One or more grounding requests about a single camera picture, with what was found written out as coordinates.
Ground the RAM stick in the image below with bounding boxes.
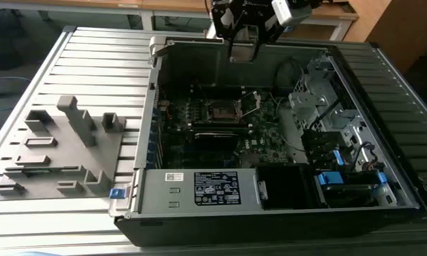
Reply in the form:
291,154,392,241
191,121,252,132

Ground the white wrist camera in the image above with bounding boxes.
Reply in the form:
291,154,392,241
271,0,312,27

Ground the blue disk carrier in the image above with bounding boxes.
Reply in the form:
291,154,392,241
315,170,346,185

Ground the grey parts rack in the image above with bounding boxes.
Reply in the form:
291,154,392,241
0,95,128,201

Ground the black hard disk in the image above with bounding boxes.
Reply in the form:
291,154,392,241
319,183,376,208

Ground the silver power supply unit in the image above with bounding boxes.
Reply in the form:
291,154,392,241
137,167,263,214

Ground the coloured wire bundle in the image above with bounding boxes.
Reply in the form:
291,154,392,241
362,157,386,173

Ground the blue floor cable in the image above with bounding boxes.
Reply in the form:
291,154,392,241
0,76,33,110

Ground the chipset heatsink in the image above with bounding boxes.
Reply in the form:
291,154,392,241
239,153,261,165

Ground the black open PC case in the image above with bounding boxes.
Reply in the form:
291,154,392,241
112,36,427,247

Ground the green motherboard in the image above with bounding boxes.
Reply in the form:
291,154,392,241
155,86,302,170

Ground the metal socket cover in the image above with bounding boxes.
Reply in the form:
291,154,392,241
236,90,263,115

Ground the black chair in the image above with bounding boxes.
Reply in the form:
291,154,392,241
0,7,26,71

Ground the black graphics card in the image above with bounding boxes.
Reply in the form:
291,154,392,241
193,131,240,158

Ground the black looped case cable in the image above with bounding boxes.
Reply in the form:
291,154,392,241
272,57,306,95

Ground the metal drive cage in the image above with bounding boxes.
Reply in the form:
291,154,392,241
287,57,364,129

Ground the grey case handle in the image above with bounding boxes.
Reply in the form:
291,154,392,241
147,36,168,65

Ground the CPU socket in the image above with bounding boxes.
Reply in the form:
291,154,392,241
205,100,244,124

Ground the wooden cabinet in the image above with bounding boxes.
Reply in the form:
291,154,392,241
343,0,427,74

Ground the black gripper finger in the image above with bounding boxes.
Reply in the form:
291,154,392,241
209,0,237,63
252,12,284,61

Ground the wooden desk white frame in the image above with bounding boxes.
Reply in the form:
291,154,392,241
141,0,359,41

